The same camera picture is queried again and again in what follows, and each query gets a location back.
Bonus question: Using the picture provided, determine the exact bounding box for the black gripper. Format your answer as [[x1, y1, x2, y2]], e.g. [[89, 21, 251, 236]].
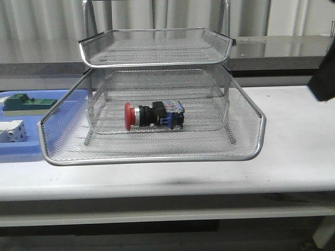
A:
[[307, 41, 334, 101]]

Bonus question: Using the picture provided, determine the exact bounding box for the silver mesh tray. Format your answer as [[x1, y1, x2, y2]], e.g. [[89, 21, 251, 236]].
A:
[[37, 64, 266, 166], [79, 28, 233, 69], [87, 99, 226, 135]]

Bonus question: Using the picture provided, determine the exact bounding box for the red emergency stop push button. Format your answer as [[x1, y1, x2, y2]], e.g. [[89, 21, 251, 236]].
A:
[[124, 101, 185, 131]]

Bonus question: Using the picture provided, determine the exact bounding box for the grey stone counter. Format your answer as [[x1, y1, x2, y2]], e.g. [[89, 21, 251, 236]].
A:
[[1, 35, 333, 78]]

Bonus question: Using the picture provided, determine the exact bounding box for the blue plastic tray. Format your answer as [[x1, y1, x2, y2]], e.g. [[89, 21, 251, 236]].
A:
[[0, 89, 88, 156]]

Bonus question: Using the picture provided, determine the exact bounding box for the green and beige electrical module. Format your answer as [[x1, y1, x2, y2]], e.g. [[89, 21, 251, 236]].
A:
[[2, 94, 57, 117]]

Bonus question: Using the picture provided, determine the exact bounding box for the white circuit breaker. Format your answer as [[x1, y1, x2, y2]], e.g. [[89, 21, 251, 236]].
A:
[[0, 120, 27, 143]]

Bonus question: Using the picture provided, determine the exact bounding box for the silver rack frame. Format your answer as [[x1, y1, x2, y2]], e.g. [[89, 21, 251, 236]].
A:
[[83, 1, 237, 151]]

